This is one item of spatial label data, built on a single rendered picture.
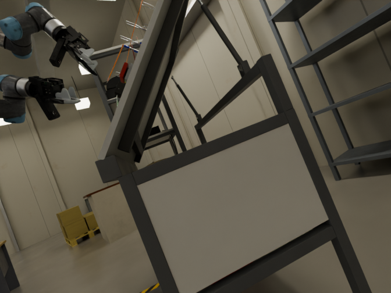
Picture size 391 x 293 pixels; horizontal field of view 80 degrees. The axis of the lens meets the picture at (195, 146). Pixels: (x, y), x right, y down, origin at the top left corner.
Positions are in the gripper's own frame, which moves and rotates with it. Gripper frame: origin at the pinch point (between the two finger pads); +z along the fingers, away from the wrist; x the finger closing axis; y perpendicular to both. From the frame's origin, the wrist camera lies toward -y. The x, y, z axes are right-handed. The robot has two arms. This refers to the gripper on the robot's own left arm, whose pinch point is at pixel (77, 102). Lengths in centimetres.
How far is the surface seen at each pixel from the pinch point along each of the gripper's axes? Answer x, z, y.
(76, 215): 220, -222, -329
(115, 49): 108, -50, 10
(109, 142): -24.4, 30.0, 0.0
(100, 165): -28.6, 29.5, -5.6
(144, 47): -6.4, 31.2, 24.2
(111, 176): -28.8, 32.9, -7.9
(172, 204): -26, 50, -15
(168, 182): -23, 47, -9
